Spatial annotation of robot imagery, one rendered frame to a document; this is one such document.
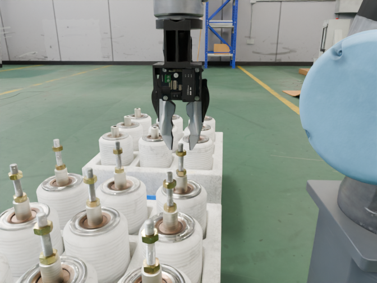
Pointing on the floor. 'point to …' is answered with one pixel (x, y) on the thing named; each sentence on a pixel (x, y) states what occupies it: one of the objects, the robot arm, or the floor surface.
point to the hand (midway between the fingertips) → (180, 141)
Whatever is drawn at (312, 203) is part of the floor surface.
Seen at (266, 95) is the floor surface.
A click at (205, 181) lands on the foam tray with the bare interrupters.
